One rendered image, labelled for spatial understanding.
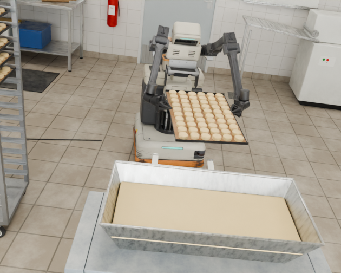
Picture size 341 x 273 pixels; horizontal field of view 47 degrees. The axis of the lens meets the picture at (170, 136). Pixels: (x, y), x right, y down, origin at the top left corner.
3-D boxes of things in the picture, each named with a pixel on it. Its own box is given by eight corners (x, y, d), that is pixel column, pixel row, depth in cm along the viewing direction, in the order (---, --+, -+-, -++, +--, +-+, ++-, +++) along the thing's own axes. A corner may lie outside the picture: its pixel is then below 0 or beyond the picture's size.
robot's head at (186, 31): (171, 30, 313) (174, 19, 299) (196, 32, 316) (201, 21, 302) (171, 46, 308) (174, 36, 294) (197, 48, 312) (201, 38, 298)
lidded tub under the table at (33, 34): (15, 46, 543) (13, 27, 531) (26, 38, 584) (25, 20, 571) (42, 50, 544) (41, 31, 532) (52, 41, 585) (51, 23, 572)
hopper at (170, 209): (309, 284, 103) (325, 245, 97) (97, 265, 101) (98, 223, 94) (282, 213, 129) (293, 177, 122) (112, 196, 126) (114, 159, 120)
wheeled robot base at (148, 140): (132, 131, 407) (134, 109, 395) (192, 134, 417) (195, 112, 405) (134, 167, 349) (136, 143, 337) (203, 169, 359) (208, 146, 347)
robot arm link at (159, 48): (169, 41, 263) (153, 37, 261) (170, 37, 257) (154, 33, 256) (156, 102, 255) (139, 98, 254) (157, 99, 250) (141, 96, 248)
